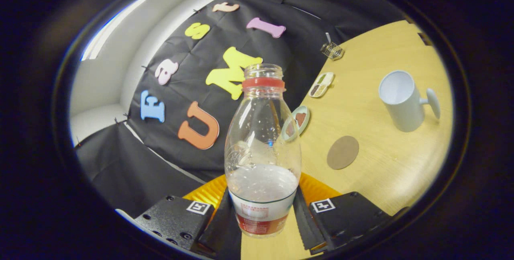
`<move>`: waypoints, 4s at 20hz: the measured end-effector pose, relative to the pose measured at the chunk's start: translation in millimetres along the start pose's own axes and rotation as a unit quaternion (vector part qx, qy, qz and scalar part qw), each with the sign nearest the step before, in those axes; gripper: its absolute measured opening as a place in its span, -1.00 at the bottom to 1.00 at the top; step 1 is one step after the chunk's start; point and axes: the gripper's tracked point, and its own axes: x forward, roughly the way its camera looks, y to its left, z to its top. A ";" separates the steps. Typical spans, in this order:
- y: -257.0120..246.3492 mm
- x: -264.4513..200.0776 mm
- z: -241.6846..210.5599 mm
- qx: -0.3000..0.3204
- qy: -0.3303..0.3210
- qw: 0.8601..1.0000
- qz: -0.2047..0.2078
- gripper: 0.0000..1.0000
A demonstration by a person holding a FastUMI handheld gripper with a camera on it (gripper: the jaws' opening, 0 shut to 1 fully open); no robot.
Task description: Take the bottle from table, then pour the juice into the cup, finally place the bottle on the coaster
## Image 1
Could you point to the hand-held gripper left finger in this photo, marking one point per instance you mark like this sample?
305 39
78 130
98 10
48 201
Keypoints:
225 228

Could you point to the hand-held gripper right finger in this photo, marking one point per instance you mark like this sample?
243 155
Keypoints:
305 224

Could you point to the clear plastic juice bottle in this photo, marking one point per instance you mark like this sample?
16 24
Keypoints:
263 187

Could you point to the round brown coaster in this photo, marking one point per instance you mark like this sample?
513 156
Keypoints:
342 152

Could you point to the wooden table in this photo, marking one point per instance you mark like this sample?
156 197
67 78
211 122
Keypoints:
385 163

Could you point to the round plate with meat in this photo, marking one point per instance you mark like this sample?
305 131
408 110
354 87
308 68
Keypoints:
303 118

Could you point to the cream divided food dish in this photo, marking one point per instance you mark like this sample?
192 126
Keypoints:
321 85

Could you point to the long ceiling light panel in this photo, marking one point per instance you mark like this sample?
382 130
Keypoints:
112 29

